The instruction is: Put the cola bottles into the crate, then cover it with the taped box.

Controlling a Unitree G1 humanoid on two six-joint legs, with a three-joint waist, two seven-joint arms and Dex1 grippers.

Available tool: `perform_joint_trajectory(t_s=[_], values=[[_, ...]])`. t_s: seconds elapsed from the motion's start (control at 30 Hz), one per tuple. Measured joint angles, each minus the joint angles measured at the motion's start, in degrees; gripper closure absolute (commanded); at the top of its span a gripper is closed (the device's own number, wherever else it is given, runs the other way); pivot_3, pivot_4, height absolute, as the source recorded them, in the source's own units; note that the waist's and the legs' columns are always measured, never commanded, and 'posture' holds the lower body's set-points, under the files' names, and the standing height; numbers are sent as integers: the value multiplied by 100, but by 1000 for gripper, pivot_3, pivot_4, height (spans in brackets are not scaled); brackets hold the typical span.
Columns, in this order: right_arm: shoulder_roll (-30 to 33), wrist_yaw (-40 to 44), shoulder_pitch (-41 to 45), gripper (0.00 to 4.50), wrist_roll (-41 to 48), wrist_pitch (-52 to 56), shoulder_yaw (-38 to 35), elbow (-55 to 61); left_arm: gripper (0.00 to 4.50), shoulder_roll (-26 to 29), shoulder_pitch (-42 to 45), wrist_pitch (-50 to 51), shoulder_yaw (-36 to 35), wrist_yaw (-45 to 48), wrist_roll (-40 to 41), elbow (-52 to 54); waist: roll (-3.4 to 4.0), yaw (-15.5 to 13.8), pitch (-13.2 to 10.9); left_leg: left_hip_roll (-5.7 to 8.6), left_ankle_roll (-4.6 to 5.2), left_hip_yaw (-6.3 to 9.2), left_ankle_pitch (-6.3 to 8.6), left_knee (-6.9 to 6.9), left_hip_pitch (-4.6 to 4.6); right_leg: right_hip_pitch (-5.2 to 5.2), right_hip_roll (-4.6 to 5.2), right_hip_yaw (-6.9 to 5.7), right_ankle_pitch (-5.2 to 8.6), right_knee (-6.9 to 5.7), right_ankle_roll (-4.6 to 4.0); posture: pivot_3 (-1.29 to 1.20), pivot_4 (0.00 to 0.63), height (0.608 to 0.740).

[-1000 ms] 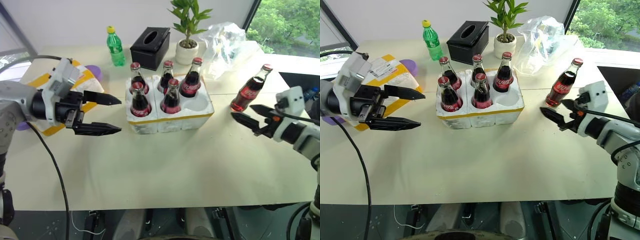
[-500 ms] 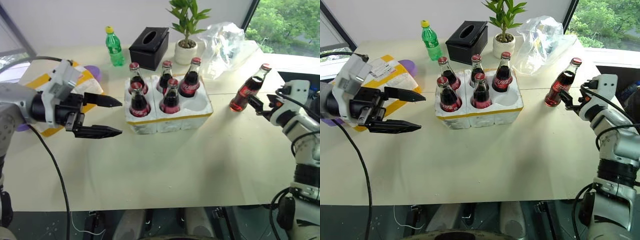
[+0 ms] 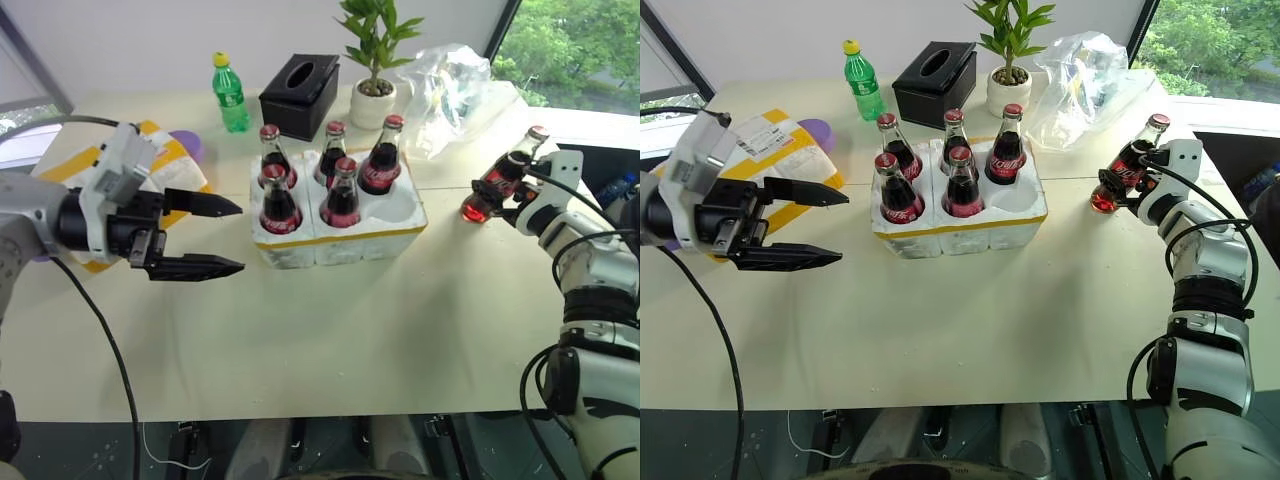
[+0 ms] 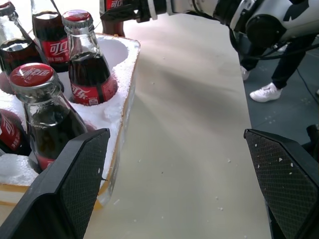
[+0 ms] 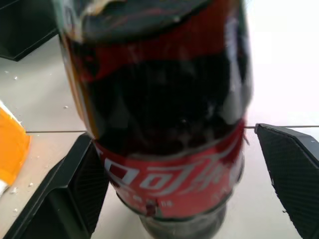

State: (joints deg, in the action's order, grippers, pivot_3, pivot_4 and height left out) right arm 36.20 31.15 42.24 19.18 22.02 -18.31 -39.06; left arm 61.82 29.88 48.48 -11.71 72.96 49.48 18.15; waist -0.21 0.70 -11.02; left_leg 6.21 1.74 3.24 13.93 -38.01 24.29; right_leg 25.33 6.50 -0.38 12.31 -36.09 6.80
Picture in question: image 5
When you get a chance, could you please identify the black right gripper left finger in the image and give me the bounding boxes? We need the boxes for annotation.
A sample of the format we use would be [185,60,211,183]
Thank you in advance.
[4,132,110,239]

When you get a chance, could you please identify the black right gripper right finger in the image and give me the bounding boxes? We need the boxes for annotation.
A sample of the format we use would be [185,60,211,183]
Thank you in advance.
[254,122,319,239]

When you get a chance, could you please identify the cola bottle with red label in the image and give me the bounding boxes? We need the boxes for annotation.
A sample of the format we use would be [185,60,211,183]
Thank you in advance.
[51,0,255,239]

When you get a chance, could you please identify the orange taped box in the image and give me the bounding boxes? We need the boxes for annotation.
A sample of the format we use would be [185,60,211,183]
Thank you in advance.
[0,100,31,196]

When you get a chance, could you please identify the black plastic crate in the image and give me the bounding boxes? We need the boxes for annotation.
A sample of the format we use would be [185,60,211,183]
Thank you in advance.
[0,0,59,62]

